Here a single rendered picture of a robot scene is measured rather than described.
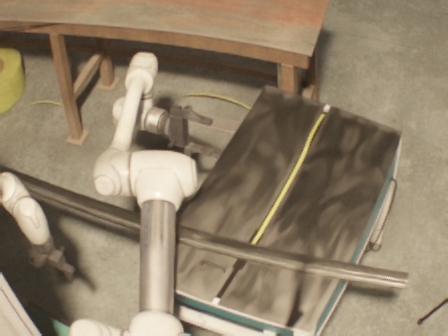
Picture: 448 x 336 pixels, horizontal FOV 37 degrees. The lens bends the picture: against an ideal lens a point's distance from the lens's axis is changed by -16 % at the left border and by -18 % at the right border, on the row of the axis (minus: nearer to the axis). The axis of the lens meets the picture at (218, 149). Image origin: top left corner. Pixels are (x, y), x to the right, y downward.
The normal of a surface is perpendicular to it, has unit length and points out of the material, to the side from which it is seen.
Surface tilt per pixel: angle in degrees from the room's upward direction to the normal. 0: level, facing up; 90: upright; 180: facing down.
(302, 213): 0
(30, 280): 0
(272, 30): 0
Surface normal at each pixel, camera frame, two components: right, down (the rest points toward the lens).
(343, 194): -0.07, -0.67
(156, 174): -0.05, -0.44
